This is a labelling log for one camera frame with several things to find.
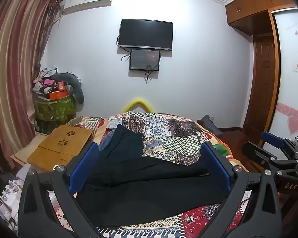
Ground patchwork printed blanket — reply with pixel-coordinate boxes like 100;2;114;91
47;111;254;238

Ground yellow foam headboard pad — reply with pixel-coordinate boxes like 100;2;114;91
123;98;154;114

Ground light wooden board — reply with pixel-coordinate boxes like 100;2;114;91
10;132;50;166

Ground grey plush pillow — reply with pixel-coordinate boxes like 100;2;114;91
51;72;85;104

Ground wooden overhead cabinet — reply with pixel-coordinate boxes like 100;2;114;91
225;0;298;36

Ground brown wooden door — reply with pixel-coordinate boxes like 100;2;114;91
242;35;277;135

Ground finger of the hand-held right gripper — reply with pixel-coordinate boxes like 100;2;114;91
261;131;291;152
241;141;280;173

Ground dark teal pants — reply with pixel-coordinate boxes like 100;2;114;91
99;124;145;165

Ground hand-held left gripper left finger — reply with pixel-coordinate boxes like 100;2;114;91
18;142;103;238

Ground blue jeans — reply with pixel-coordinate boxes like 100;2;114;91
99;130;116;152

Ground pile of clothes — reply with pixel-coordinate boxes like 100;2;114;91
32;66;59;95

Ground dark bag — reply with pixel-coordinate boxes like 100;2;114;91
201;115;223;138

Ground striped colourful cloth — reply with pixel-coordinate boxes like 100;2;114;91
65;115;106;133

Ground white air conditioner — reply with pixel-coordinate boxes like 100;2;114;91
63;0;114;14

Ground wooden laptop table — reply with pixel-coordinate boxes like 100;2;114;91
27;125;94;166

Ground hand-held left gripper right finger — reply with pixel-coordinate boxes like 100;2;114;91
194;142;283;238

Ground striped red curtain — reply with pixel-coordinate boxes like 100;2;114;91
0;0;63;172

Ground black pants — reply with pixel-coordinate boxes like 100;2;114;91
74;157;231;228

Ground pile of white packets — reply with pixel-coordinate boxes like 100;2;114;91
0;173;23;226

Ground orange box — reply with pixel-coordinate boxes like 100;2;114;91
49;90;68;100

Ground small black wall monitor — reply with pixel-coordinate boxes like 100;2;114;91
129;49;161;70

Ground white heart-print wardrobe door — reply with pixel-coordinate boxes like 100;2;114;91
262;7;298;147

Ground black wall television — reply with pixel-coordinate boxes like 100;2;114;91
118;18;174;51

